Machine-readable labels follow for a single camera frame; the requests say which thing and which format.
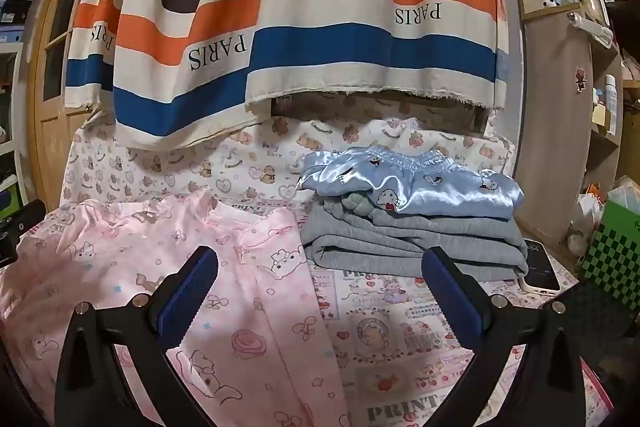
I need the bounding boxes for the blue satin cat print pants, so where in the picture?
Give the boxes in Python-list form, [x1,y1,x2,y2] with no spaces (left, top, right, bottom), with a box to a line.
[298,147,525,215]

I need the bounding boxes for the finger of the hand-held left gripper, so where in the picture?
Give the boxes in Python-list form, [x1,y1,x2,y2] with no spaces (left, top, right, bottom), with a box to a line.
[0,199,47,224]

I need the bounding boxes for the wooden shelf unit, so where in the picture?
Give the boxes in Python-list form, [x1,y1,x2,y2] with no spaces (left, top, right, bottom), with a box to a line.
[515,0,640,253]

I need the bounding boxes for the phone in white case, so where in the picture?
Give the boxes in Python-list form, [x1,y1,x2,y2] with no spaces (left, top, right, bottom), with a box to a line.
[520,238,562,295]

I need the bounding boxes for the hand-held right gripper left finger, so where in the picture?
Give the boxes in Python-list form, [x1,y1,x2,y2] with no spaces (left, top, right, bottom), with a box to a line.
[55,246,236,427]

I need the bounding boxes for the green checkered bag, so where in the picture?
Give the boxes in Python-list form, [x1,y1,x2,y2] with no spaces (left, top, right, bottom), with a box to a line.
[580,199,640,295]

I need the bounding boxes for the pink cartoon print pants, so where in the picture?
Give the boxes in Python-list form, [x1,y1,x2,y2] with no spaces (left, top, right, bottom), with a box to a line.
[0,188,351,427]

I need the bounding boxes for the white spray bottle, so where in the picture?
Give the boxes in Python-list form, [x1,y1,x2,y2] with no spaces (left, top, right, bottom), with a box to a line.
[604,74,620,136]

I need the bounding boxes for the dark tablet in pink case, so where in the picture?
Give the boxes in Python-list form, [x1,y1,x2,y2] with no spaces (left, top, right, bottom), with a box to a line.
[550,277,640,413]

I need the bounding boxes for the white shelf unit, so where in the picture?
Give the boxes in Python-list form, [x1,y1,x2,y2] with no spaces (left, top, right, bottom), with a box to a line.
[0,42,31,218]

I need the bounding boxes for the wooden door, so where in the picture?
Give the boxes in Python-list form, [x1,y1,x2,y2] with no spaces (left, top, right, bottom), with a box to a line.
[32,0,131,178]

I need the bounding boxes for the stack of shoe boxes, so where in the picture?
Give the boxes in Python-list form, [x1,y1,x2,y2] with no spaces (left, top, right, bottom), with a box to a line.
[0,0,41,42]

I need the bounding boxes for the white plastic bag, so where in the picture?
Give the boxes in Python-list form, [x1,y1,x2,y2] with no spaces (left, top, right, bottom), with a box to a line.
[575,177,640,228]

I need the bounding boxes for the grey fleece pants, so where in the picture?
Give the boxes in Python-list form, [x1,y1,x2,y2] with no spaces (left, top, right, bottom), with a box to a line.
[302,192,530,282]

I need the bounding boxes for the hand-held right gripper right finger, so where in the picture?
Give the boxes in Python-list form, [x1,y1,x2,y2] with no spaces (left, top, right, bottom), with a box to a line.
[421,246,586,427]

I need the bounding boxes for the striped curtain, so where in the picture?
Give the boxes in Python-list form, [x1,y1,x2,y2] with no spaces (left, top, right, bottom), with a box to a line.
[64,0,511,150]

